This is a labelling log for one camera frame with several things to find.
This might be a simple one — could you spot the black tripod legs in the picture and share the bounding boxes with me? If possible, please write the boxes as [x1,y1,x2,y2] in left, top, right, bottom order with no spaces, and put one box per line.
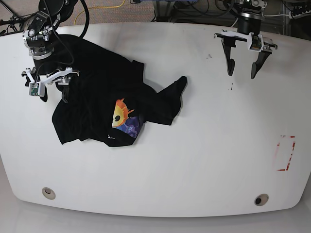
[0,0,36,36]

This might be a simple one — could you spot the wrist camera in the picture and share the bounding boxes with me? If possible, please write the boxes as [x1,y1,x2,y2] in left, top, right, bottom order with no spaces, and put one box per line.
[29,82,46,97]
[247,33,264,52]

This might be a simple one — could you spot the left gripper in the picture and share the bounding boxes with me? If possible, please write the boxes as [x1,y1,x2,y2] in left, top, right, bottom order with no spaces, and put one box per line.
[214,13,278,79]

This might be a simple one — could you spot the white power strip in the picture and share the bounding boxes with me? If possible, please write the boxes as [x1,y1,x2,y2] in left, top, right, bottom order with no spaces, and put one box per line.
[289,3,311,19]

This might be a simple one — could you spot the table grommet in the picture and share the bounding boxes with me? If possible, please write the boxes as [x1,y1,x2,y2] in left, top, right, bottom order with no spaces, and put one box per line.
[254,194,269,206]
[42,187,56,200]

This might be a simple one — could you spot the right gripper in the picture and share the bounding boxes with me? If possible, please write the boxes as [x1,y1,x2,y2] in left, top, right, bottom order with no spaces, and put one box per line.
[21,60,80,103]

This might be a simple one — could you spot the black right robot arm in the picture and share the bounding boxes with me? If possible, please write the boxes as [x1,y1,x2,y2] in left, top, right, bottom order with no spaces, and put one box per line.
[21,0,79,103]

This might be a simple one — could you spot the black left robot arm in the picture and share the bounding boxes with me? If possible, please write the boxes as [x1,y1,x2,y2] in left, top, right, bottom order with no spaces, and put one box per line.
[214,0,277,79]

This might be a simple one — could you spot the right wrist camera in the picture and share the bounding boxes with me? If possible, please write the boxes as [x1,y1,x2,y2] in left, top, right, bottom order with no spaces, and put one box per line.
[29,82,46,97]

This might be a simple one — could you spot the right table grommet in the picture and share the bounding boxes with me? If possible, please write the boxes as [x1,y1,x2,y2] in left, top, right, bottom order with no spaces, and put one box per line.
[254,194,269,206]

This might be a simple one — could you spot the red tape marking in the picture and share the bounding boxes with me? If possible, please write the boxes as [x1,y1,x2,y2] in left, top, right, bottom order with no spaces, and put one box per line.
[275,135,296,171]

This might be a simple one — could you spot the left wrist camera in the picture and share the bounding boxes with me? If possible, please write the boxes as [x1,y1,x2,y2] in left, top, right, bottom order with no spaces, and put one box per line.
[247,33,264,52]

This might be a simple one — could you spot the left table grommet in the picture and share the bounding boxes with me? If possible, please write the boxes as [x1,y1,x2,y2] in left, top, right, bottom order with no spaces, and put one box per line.
[42,187,56,200]

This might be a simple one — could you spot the yellow cable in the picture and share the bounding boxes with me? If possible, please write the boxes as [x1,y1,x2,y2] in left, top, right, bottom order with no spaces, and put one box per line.
[74,0,126,26]

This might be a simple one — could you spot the black printed T-shirt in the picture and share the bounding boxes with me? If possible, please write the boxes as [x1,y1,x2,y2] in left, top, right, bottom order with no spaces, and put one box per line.
[52,34,187,147]

